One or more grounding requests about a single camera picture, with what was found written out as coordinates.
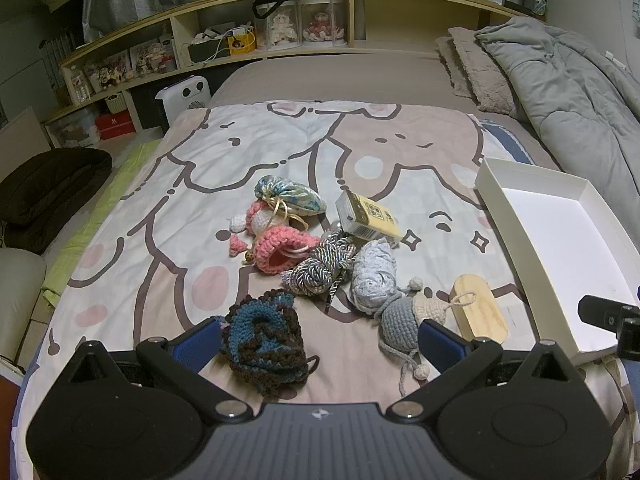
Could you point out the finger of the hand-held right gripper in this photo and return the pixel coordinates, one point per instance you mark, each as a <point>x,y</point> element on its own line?
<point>600,312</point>

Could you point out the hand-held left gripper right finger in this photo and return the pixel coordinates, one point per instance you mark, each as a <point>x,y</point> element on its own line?
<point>440,347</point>

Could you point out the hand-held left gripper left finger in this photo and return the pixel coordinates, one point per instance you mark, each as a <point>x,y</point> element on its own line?
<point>197,349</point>

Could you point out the grey crochet mouse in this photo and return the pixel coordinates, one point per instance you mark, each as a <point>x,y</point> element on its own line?
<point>405,316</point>

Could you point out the oval wooden block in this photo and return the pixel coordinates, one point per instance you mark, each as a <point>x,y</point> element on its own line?
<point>479,309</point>

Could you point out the blue brown crochet piece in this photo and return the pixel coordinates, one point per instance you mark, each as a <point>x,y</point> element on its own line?
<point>265,342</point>

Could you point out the white cardboard box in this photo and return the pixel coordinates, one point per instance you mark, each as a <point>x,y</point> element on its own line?
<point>555,255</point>

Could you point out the light blue yarn ball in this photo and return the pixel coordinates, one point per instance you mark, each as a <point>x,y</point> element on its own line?
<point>372,275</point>

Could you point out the yellow cardboard box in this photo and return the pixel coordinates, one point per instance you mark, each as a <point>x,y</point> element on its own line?
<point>367,217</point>

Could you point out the printed cartoon blanket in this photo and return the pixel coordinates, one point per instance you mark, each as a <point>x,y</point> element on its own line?
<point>200,185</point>

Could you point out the green mat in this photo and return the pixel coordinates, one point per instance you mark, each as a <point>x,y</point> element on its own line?
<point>100,205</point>

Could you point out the dark brown cushion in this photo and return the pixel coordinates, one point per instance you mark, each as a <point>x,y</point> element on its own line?
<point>50,190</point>

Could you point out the grey duvet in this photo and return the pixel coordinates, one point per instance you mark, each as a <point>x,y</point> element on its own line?
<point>575,90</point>

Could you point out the red box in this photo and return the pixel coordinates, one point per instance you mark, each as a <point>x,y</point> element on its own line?
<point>112,126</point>

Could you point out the clear plastic storage box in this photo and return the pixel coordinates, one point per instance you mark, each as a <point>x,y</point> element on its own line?
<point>75,131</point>

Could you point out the white plug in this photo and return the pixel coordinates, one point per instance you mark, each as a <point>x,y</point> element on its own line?
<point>615,60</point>

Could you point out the white heater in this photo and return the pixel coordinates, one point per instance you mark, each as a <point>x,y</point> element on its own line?
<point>187,96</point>

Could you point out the wicker basket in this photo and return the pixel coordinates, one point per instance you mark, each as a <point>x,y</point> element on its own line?
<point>117,103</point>

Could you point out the fuzzy beige pillow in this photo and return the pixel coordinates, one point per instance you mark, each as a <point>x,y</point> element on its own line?
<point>480,70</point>

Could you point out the bed with taupe sheet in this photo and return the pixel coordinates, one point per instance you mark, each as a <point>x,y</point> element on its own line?
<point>340,80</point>

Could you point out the figurine display box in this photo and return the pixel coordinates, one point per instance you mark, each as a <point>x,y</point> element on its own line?
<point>107,74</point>
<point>152,56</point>

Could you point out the dark storage box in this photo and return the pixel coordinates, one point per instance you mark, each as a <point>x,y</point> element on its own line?
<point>207,52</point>

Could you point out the small yellow box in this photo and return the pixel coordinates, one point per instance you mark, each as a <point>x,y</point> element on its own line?
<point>241,41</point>

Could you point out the clear case with white doll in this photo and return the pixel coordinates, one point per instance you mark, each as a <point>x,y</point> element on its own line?
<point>279,27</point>

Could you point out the wooden headboard shelf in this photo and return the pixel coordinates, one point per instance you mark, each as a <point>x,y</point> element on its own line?
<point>390,15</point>

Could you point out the clear case with pink doll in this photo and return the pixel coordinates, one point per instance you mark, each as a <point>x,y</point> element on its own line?
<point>322,22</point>

